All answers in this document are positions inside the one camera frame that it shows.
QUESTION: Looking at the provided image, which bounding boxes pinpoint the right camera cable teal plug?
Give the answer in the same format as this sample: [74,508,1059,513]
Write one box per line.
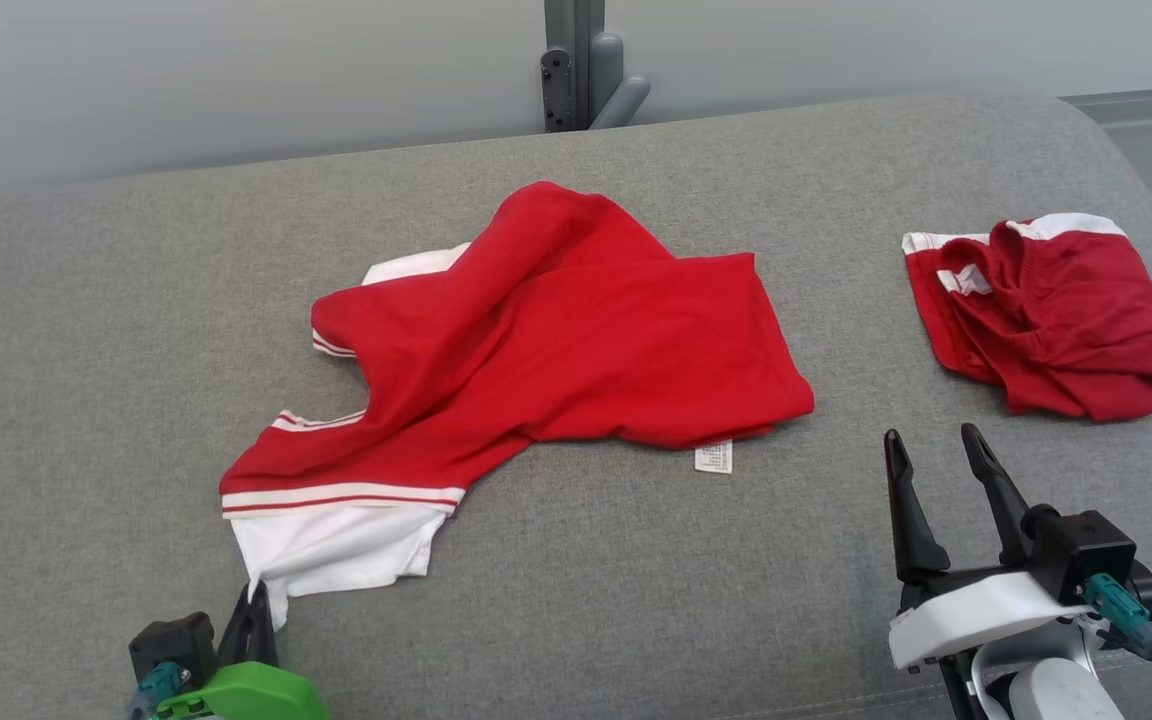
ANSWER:
[1084,573,1152,720]

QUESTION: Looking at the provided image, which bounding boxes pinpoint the camera cable teal plug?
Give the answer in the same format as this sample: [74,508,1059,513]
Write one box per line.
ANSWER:
[129,660,193,720]
[1084,573,1152,720]

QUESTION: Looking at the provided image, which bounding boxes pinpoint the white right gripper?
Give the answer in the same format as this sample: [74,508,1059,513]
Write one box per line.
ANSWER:
[884,422,1094,671]

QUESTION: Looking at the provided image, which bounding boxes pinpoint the red shorts with white stripe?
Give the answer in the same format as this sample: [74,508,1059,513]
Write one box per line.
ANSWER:
[902,212,1152,423]

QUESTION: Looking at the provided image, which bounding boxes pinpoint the grey metal post bracket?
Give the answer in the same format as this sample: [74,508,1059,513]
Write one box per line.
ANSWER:
[540,0,651,134]

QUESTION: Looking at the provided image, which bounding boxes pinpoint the left camera cable teal plug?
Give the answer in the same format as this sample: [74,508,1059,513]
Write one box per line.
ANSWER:
[129,660,193,720]

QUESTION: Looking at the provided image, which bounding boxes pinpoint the grey fabric sofa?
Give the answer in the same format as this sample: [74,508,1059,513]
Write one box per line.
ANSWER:
[0,95,1152,720]

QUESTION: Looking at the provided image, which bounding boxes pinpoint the red shirt with white sleeves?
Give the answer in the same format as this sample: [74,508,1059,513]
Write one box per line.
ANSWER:
[219,180,815,631]

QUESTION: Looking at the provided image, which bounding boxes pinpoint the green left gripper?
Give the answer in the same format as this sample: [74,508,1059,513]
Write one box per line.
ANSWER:
[151,580,332,720]

